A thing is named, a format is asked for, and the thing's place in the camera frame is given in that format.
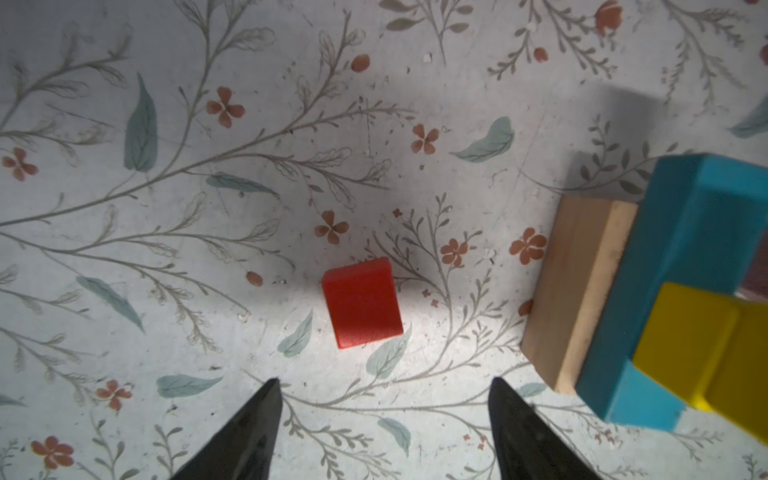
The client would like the teal rectangular block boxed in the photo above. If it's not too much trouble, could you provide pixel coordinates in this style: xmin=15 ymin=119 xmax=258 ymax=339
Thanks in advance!
xmin=576 ymin=153 xmax=767 ymax=431

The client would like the yellow cube red letter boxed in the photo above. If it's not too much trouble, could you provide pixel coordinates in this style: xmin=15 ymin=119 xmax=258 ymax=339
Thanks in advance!
xmin=632 ymin=282 xmax=740 ymax=411

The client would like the natural wood block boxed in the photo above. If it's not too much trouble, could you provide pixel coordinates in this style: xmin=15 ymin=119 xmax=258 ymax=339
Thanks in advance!
xmin=521 ymin=197 xmax=638 ymax=395

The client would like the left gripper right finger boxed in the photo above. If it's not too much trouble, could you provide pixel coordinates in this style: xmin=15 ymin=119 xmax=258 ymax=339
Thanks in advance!
xmin=488 ymin=377 xmax=598 ymax=480

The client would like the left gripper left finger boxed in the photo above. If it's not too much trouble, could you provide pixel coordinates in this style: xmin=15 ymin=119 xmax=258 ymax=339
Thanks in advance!
xmin=172 ymin=378 xmax=283 ymax=480

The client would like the small yellow cube block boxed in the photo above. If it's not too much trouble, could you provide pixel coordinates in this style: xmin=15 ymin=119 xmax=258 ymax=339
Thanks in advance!
xmin=705 ymin=303 xmax=767 ymax=443

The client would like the red cube block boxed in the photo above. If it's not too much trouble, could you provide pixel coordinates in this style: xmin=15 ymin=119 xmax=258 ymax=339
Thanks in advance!
xmin=321 ymin=258 xmax=404 ymax=350

